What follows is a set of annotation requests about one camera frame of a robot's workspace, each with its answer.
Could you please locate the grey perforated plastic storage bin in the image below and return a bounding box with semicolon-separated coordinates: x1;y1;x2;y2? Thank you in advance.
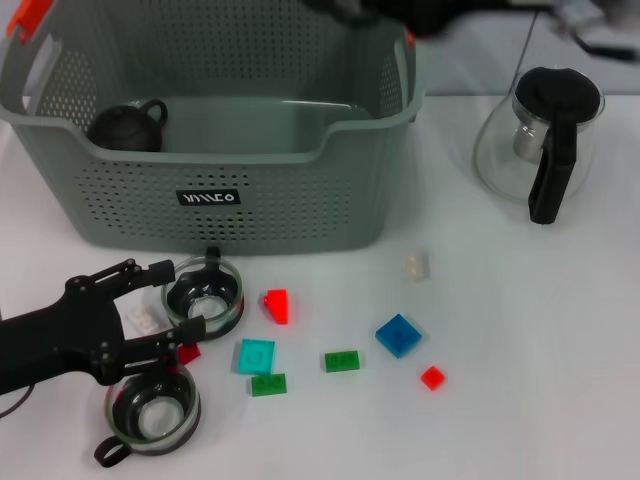
0;0;426;257

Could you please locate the red sloped toy brick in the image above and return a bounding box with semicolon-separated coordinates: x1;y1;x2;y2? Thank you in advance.
262;288;292;326

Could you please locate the cyan square toy plate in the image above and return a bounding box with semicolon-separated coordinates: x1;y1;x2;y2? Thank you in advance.
234;338;277;376

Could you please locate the blue square toy plate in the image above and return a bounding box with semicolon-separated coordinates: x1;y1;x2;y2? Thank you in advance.
374;313;424;360

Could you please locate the white toy brick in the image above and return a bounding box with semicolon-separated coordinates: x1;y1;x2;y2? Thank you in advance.
403;251;432;284
127;305;164;335

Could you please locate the green toy brick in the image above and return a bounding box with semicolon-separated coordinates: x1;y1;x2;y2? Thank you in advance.
323;349;361;374
249;373;289;398

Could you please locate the dark clay teapot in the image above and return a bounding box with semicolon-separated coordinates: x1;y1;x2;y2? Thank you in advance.
87;98;170;152

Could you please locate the glass pitcher black lid handle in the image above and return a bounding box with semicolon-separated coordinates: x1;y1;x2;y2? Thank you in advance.
472;64;607;225

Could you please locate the small red toy brick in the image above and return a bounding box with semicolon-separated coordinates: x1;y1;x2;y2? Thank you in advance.
419;364;447;391

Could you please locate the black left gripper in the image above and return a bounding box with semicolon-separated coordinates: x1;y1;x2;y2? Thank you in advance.
0;258;206;397

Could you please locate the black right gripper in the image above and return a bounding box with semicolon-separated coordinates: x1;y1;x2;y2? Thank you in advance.
384;0;506;39

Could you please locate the thin grey background cable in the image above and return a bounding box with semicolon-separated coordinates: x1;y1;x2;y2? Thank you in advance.
510;9;541;94

